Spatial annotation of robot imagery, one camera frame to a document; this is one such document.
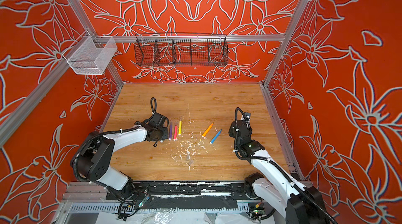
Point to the blue marker pen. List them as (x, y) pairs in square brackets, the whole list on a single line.
[(215, 136)]

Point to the white mesh basket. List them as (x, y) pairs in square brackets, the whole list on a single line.
[(90, 55)]

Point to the orange marker pen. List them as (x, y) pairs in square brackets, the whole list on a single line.
[(207, 130)]

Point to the purple marker pen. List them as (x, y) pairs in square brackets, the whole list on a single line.
[(170, 131)]

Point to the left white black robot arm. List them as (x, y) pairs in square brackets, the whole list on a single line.
[(92, 161)]

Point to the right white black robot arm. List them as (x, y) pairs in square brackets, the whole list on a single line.
[(292, 201)]

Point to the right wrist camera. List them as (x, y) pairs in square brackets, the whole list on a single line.
[(246, 116)]

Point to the black wire basket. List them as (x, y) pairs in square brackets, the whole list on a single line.
[(185, 50)]

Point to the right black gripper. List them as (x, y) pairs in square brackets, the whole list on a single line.
[(237, 129)]

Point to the pink marker pen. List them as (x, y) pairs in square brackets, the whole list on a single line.
[(175, 135)]

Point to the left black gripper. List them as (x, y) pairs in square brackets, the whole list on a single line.
[(164, 126)]

